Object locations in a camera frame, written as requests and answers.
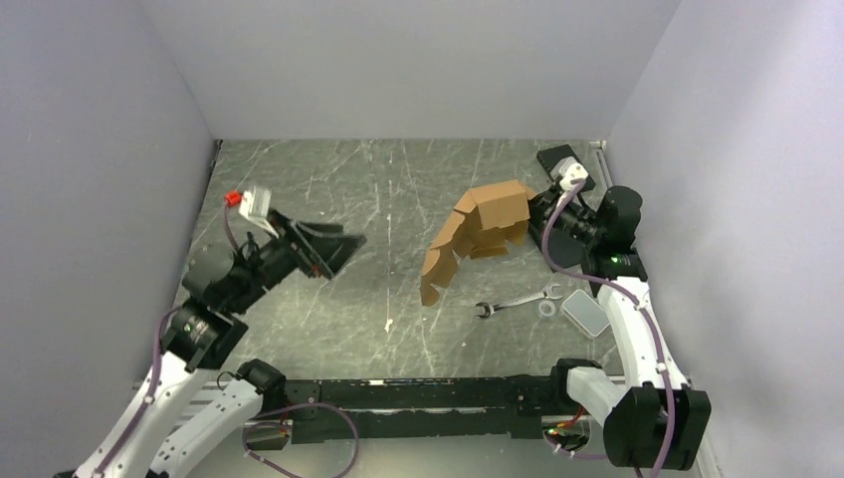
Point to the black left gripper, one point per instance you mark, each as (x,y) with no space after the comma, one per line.
(316,254)

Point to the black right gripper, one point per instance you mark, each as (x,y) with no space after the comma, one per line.
(537,207)

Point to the brown cardboard paper box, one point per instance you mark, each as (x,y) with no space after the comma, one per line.
(483,223)

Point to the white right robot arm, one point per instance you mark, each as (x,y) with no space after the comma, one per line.
(633,350)

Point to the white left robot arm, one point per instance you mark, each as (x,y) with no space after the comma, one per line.
(194,340)

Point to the black flat box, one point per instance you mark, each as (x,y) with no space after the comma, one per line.
(549,157)

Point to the clear plastic lid case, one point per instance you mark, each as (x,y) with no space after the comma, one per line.
(585,313)

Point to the clear tape roll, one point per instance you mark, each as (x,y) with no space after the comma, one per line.
(546,308)

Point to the silver combination wrench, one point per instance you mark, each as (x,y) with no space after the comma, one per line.
(551,291)

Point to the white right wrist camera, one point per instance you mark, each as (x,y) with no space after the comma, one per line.
(569,174)

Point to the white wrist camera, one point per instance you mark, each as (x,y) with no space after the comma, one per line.
(253,205)
(569,174)

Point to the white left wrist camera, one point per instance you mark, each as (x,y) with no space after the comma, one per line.
(253,205)

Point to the aluminium frame rail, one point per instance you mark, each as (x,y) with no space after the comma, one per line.
(642,426)

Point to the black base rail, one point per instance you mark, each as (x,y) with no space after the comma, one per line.
(519,406)

